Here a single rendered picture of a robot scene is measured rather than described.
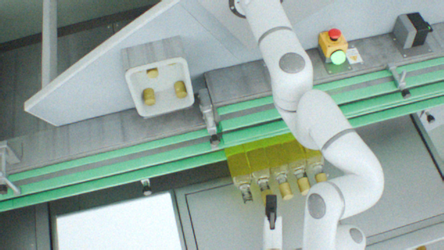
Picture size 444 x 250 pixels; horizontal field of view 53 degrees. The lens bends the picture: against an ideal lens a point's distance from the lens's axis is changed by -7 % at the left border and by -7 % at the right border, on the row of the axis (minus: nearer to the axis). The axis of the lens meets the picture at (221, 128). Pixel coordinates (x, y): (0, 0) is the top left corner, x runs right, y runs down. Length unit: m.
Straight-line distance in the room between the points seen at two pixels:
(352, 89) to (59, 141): 0.95
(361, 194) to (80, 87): 0.89
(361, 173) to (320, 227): 0.14
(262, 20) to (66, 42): 1.21
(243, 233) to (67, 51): 1.12
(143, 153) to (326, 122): 0.68
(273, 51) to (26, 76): 1.29
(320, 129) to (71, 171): 0.84
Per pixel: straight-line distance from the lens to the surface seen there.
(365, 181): 0.99
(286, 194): 1.40
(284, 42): 1.08
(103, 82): 1.45
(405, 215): 1.64
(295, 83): 1.03
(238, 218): 1.53
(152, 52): 1.31
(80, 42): 2.13
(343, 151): 0.96
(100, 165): 1.50
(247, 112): 1.40
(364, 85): 1.50
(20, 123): 1.96
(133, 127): 1.51
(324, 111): 0.99
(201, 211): 1.54
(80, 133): 1.56
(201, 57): 1.43
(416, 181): 1.70
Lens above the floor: 1.69
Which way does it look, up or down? 32 degrees down
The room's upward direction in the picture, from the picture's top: 164 degrees clockwise
